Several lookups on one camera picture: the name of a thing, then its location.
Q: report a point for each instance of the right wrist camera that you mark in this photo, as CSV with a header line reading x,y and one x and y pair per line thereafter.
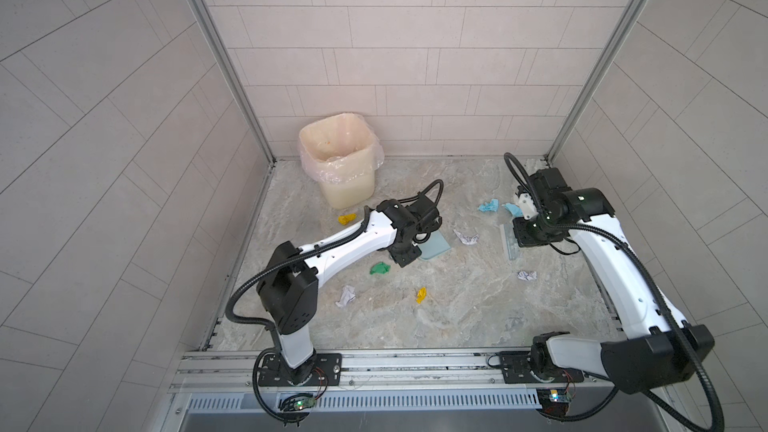
x,y
527,206

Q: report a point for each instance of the printed paper scrap right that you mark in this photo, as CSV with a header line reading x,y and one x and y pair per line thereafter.
x,y
527,275

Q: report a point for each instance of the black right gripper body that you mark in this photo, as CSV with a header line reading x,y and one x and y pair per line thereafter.
x,y
535,231

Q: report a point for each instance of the printed paper scrap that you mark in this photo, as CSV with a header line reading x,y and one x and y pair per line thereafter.
x,y
465,239
527,275

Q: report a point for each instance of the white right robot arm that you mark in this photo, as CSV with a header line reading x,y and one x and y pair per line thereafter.
x,y
661,347

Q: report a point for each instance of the printed paper scrap centre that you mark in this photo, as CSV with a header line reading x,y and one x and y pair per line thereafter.
x,y
465,239

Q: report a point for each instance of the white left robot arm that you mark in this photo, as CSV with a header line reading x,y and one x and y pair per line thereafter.
x,y
283,297

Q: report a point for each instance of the yellow paper scrap near bin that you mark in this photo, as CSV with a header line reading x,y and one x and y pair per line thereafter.
x,y
347,218

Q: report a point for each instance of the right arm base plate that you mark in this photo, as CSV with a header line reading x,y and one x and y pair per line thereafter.
x,y
516,368

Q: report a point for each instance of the cream plastic trash bin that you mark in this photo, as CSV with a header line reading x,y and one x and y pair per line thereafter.
x,y
342,196

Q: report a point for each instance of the green crumpled paper scrap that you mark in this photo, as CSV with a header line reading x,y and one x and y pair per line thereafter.
x,y
380,269

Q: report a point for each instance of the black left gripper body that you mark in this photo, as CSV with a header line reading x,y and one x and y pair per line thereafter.
x,y
405,253

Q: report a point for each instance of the light blue folded paper scrap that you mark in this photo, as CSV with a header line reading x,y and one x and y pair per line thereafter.
x,y
514,210

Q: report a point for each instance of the right circuit board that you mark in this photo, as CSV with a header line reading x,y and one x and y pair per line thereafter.
x,y
555,399

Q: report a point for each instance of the clear plastic bin liner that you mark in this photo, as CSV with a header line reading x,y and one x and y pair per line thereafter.
x,y
339,149

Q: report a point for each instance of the aluminium front rail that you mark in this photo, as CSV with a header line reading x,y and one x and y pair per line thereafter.
x,y
391,380

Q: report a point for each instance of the light blue crumpled paper scrap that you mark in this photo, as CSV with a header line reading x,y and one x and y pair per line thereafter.
x,y
490,206

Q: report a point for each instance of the pale green hand brush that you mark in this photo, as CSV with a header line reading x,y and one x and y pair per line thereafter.
x,y
509,241

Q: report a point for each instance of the left circuit board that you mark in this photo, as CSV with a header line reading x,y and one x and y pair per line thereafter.
x,y
298,403

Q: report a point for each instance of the small yellow paper scrap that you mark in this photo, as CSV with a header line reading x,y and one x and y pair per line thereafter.
x,y
421,295

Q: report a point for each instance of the circuit board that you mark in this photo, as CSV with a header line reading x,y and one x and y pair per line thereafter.
x,y
555,399
298,403

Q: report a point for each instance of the pale green dustpan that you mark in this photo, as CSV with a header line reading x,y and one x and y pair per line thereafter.
x,y
434,246

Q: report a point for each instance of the white paper scrap front left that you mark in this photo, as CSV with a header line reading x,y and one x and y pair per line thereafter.
x,y
347,295

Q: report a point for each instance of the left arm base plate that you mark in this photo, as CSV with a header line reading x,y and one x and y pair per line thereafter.
x,y
321,369

